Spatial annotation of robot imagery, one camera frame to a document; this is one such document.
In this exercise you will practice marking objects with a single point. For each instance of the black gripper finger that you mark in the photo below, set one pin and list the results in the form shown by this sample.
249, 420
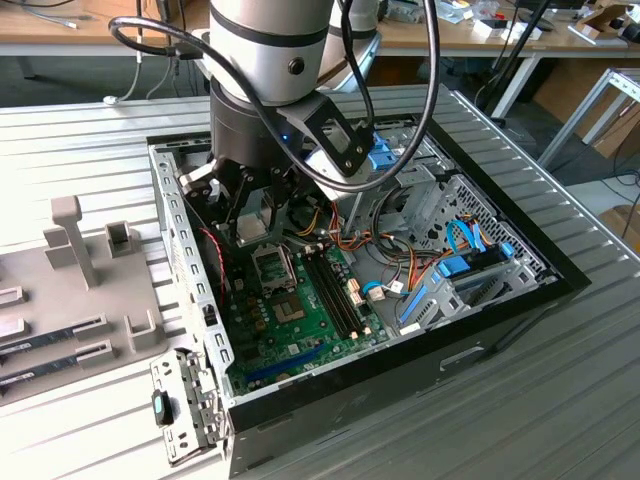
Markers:
235, 205
279, 205

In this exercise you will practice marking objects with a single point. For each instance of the silver CPU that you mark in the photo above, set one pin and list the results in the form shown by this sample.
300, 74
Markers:
251, 229

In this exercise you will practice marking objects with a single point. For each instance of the CPU socket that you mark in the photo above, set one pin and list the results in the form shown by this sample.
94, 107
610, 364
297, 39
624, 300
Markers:
289, 310

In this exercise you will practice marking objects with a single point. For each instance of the grey power supply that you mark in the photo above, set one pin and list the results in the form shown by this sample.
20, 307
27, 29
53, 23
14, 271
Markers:
197, 215

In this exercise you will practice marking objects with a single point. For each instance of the metal locking lever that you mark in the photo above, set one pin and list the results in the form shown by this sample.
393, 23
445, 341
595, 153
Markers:
297, 265

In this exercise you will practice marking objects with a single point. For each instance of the black RAM slot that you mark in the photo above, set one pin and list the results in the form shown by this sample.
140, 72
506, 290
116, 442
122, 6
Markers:
327, 296
340, 294
334, 295
347, 293

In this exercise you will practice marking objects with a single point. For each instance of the blue disk carrier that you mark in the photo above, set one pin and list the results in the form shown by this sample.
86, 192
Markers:
456, 266
382, 155
414, 305

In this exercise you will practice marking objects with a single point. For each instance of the grey metal disk bay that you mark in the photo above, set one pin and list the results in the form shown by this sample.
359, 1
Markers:
445, 300
410, 177

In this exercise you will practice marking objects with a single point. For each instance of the green motherboard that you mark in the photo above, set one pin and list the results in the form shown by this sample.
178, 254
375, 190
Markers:
290, 350

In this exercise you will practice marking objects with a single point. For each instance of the blue expansion slot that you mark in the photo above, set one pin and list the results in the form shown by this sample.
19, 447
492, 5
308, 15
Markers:
285, 361

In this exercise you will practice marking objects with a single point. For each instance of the grey expansion slot latch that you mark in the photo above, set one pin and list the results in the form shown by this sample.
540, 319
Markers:
172, 372

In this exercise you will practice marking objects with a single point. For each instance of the grey parts rack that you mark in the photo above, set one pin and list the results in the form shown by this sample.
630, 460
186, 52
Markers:
55, 305

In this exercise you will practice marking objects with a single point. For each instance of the wooden desk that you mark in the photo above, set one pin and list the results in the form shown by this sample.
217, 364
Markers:
430, 35
50, 35

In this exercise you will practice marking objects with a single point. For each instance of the black PC case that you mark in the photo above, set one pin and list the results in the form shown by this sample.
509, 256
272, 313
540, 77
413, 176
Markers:
400, 395

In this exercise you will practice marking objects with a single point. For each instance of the small blue clip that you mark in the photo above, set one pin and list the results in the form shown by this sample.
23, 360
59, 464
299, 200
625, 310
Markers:
507, 250

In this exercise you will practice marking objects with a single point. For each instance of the RAM stick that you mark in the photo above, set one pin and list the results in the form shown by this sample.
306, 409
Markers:
40, 372
40, 342

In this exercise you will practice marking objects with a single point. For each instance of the white box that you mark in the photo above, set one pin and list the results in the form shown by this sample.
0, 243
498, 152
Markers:
487, 27

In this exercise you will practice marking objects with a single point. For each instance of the black tripod pole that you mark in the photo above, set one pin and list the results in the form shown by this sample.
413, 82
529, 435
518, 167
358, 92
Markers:
521, 50

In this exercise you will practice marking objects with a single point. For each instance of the brown cardboard sheet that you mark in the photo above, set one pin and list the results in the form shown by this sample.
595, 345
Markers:
560, 90

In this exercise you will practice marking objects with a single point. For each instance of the brown cardboard box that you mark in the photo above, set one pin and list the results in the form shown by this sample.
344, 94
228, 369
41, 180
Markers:
622, 220

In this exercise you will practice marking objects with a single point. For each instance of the open cardboard box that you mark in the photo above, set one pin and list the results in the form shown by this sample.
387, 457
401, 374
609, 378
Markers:
600, 20

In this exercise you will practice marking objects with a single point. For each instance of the black camera bracket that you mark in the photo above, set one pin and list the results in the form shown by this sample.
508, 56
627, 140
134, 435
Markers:
300, 112

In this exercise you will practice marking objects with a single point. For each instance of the aluminium frame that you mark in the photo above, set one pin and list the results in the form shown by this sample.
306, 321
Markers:
573, 117

